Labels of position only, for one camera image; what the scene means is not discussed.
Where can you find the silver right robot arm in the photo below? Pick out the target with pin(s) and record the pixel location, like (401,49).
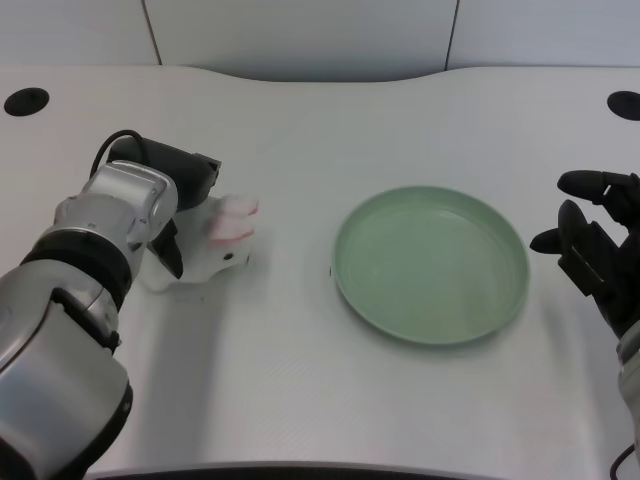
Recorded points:
(631,380)

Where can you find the white plush rabbit doll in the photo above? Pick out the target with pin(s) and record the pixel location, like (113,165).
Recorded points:
(220,235)

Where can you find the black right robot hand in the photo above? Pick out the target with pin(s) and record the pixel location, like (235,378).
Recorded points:
(617,280)

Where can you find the green round plate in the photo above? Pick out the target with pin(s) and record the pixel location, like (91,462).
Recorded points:
(430,270)

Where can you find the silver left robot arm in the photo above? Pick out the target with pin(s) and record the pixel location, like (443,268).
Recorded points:
(65,300)

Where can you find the black round table grommet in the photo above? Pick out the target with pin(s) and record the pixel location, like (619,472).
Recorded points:
(26,101)
(626,104)

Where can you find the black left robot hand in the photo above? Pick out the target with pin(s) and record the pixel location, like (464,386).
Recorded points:
(180,172)

